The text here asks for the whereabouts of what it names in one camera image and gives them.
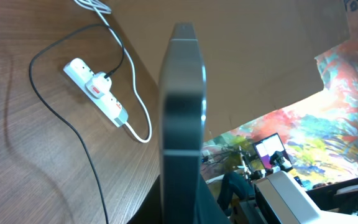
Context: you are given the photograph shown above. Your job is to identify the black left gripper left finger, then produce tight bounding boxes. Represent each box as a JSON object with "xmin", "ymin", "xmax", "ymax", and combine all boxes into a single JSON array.
[{"xmin": 127, "ymin": 175, "xmax": 162, "ymax": 224}]

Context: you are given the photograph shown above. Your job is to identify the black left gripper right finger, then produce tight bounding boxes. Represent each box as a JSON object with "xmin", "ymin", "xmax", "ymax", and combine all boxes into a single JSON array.
[{"xmin": 197, "ymin": 177, "xmax": 230, "ymax": 224}]

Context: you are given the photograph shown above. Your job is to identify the blue screen Galaxy smartphone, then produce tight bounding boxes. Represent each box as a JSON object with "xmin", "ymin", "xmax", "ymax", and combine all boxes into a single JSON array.
[{"xmin": 159, "ymin": 22, "xmax": 206, "ymax": 223}]

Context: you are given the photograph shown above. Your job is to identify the black USB charger cable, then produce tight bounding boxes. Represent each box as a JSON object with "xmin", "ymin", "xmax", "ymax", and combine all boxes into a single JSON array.
[{"xmin": 29, "ymin": 23, "xmax": 126, "ymax": 224}]

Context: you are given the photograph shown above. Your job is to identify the white charger plug adapter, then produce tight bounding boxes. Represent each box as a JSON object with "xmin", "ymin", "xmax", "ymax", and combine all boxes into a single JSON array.
[{"xmin": 85, "ymin": 72, "xmax": 112, "ymax": 98}]

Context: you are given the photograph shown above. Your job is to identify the white box in background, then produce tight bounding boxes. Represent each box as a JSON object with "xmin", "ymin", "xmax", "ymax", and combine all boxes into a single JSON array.
[{"xmin": 254, "ymin": 171, "xmax": 358, "ymax": 224}]

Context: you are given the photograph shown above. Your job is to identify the open laptop in background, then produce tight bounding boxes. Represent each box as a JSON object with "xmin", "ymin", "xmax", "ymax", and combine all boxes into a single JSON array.
[{"xmin": 252, "ymin": 133, "xmax": 290, "ymax": 169}]

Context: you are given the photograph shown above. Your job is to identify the white power strip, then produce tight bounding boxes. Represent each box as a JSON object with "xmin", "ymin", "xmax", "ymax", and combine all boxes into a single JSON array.
[{"xmin": 63, "ymin": 58, "xmax": 128, "ymax": 128}]

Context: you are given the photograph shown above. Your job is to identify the white power strip cord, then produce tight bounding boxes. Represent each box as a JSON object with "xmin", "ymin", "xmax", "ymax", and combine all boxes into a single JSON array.
[{"xmin": 93, "ymin": 6, "xmax": 153, "ymax": 144}]

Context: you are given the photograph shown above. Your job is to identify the white cable bundle top right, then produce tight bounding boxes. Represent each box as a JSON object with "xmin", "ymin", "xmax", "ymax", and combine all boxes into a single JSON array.
[{"xmin": 73, "ymin": 0, "xmax": 112, "ymax": 15}]

